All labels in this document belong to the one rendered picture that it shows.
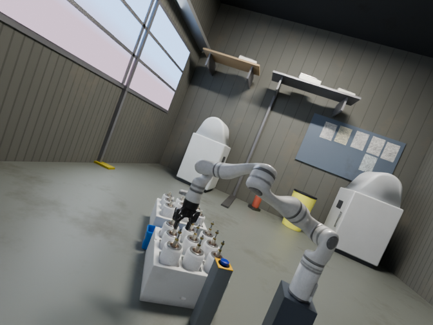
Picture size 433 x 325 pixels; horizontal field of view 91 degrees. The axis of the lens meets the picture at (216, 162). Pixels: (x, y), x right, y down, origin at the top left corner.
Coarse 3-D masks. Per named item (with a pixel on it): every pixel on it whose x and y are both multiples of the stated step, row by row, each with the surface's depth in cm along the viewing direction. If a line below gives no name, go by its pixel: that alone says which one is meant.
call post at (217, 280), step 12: (216, 264) 91; (216, 276) 89; (228, 276) 91; (204, 288) 94; (216, 288) 90; (204, 300) 90; (216, 300) 91; (204, 312) 91; (192, 324) 93; (204, 324) 92
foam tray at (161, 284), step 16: (160, 240) 120; (144, 272) 110; (160, 272) 97; (176, 272) 99; (192, 272) 102; (144, 288) 96; (160, 288) 98; (176, 288) 100; (192, 288) 102; (176, 304) 102; (192, 304) 104
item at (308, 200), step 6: (294, 192) 355; (300, 192) 344; (300, 198) 343; (306, 198) 339; (312, 198) 339; (306, 204) 340; (312, 204) 343; (282, 222) 361; (288, 222) 350; (294, 228) 345
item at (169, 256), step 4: (164, 244) 103; (164, 248) 102; (168, 248) 101; (164, 252) 101; (168, 252) 100; (172, 252) 100; (176, 252) 101; (180, 252) 102; (160, 256) 102; (164, 256) 101; (168, 256) 100; (172, 256) 100; (176, 256) 101; (160, 260) 102; (164, 260) 101; (168, 260) 100; (172, 260) 101; (176, 260) 102; (168, 264) 100; (172, 264) 101; (176, 264) 103
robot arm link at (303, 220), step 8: (304, 208) 84; (296, 216) 82; (304, 216) 83; (296, 224) 85; (304, 224) 86; (312, 224) 93; (320, 224) 95; (304, 232) 94; (312, 232) 94; (312, 240) 94
